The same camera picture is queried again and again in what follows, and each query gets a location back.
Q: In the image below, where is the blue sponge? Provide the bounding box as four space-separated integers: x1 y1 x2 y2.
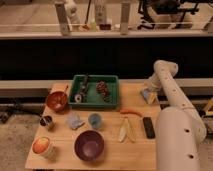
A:
140 89 150 102

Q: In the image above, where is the green plastic tray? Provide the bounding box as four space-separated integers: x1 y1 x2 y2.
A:
68 75 119 109

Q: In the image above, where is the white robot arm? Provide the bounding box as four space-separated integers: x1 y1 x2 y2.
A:
147 60 207 171

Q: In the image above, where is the black metal tool in tray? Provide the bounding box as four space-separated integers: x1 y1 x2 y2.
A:
74 74 89 103

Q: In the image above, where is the orange carrot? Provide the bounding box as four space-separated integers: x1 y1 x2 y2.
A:
119 108 142 117

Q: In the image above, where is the black remote control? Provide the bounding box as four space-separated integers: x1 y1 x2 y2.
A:
143 117 155 139

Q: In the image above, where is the wooden table board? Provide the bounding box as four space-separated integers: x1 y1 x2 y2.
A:
25 82 160 171

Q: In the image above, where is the red grape bunch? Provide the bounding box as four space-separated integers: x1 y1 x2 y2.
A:
96 81 110 102

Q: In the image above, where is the small blue cup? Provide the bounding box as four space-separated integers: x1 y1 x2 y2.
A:
88 113 102 129

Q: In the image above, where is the purple bowl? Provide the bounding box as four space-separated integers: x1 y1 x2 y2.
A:
74 130 105 162

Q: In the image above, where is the crumpled blue cloth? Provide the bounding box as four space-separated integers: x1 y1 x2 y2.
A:
67 113 84 130

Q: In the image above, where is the red-brown bowl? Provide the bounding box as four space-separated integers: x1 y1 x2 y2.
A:
46 91 68 112

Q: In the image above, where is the small metal cup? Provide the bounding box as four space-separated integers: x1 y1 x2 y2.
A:
40 116 55 131

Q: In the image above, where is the apple in white cup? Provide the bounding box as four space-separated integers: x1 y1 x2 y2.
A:
32 137 53 158

